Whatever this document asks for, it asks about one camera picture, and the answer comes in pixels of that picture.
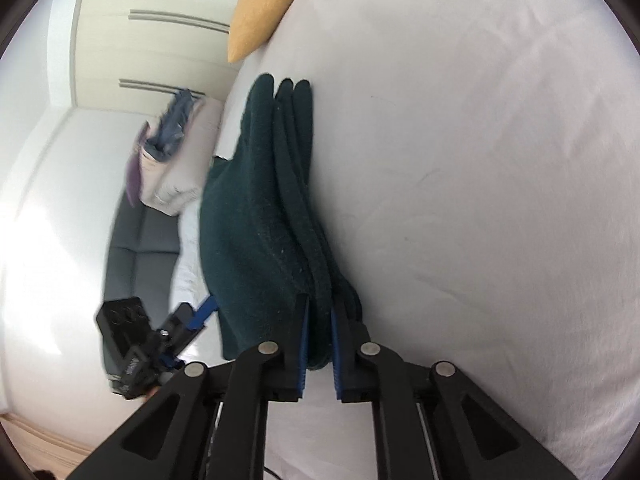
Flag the grey mat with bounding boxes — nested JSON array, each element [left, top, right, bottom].
[[103, 189, 182, 312]]

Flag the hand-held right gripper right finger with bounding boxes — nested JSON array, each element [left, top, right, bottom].
[[330, 305, 577, 480]]

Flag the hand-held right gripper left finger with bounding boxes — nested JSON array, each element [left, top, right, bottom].
[[70, 292, 314, 480]]

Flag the pale pink blanket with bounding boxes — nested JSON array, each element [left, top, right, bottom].
[[136, 96, 224, 217]]

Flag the dark green garment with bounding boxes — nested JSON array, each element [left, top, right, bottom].
[[199, 74, 364, 372]]

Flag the white bed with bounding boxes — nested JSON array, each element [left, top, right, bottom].
[[169, 0, 640, 480]]

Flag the white wardrobe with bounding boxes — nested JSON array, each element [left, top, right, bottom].
[[47, 0, 273, 111]]

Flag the yellow pillow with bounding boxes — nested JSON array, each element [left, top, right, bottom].
[[227, 0, 319, 64]]

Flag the blue jeans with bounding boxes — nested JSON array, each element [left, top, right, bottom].
[[148, 88, 197, 164]]

